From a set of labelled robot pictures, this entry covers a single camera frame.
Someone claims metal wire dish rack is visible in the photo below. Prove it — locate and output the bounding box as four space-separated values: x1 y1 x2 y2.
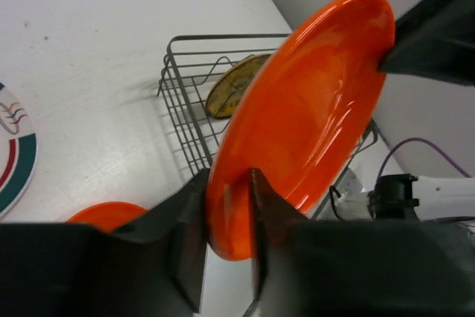
157 33 379 202

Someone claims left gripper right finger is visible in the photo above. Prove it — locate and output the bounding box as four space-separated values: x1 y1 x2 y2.
249 169 474 316

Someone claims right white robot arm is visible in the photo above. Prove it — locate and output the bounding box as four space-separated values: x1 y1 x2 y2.
368 0 474 223

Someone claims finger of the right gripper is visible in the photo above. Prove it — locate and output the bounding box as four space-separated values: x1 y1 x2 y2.
379 0 474 87

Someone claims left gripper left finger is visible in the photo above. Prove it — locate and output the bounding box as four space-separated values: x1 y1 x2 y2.
1 169 209 316

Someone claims yellow brown patterned plate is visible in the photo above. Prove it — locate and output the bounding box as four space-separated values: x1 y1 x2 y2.
205 53 272 120

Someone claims orange plastic plate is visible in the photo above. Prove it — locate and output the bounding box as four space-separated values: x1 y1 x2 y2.
65 201 148 233
206 0 395 261

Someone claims white green-rimmed plate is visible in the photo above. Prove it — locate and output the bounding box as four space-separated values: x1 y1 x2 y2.
1 84 38 216

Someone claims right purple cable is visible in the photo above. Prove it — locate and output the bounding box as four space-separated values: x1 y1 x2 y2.
376 137 474 179

